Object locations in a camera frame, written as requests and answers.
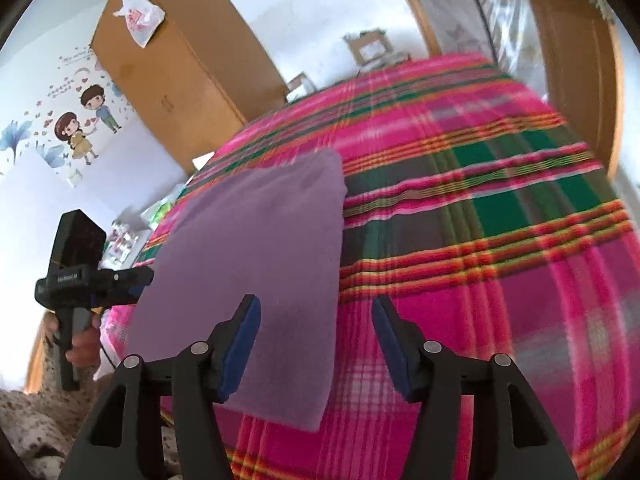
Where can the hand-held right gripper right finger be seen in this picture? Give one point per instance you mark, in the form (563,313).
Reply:
(387,340)

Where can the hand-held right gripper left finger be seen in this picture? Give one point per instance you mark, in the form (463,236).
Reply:
(245,340)

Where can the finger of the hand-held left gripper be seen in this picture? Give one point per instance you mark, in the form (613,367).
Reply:
(132,276)
(125,296)

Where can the purple fleece blanket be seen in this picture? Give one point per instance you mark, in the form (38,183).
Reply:
(250,240)

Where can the person's left forearm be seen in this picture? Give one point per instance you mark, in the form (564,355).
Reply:
(52,375)

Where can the person's left hand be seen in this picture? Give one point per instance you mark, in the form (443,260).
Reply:
(82,350)

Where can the pink plaid bed sheet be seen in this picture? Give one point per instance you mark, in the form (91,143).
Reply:
(475,210)

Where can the person's floral pajama legs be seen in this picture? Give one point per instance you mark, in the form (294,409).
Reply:
(35,425)

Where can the wooden wardrobe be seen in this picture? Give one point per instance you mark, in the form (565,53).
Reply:
(190,60)

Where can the white plastic bag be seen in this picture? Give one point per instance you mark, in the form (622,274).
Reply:
(140,17)

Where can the open white box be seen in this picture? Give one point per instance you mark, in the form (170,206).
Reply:
(299,85)

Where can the brown cardboard box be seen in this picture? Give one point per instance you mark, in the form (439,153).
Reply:
(370,50)

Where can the wooden door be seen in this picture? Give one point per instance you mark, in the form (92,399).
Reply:
(575,60)

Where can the clear printed plastic door curtain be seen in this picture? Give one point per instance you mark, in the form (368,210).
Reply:
(450,5)

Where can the black curtain strip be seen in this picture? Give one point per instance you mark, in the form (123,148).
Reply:
(480,5)

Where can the cartoon wall sticker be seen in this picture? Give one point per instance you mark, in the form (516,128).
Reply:
(75,130)

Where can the wooden door frame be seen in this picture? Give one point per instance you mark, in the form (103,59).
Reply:
(415,5)

